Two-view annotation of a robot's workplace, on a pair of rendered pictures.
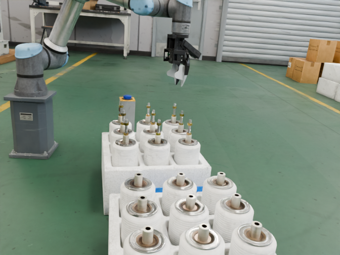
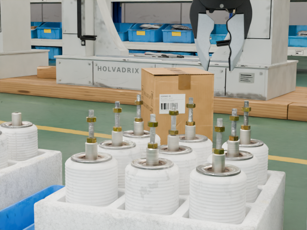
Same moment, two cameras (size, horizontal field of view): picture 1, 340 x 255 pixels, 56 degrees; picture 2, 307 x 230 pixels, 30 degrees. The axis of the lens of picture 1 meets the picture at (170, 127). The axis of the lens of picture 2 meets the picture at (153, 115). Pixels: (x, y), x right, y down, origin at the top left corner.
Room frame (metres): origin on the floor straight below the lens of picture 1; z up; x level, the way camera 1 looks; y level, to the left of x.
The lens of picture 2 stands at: (1.79, -0.85, 0.50)
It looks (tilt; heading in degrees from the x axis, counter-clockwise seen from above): 9 degrees down; 124
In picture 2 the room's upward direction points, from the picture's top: 1 degrees clockwise
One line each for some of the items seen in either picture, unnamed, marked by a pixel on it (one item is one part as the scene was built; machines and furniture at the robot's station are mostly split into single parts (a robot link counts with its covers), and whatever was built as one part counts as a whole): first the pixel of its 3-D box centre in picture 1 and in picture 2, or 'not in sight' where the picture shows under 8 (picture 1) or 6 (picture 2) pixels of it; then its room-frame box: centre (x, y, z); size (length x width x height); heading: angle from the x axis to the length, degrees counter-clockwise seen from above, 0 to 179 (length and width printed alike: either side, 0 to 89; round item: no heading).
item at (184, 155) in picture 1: (185, 163); (92, 206); (1.13, -0.07, 0.16); 0.10 x 0.10 x 0.18
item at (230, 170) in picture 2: (173, 122); (218, 170); (1.36, -0.01, 0.25); 0.08 x 0.08 x 0.01
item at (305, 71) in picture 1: (306, 71); not in sight; (4.64, -1.89, 0.15); 0.30 x 0.24 x 0.30; 3
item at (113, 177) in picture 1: (150, 167); (172, 229); (1.21, 0.07, 0.09); 0.39 x 0.39 x 0.18; 14
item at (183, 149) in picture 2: (152, 131); (172, 150); (1.21, 0.07, 0.25); 0.08 x 0.08 x 0.01
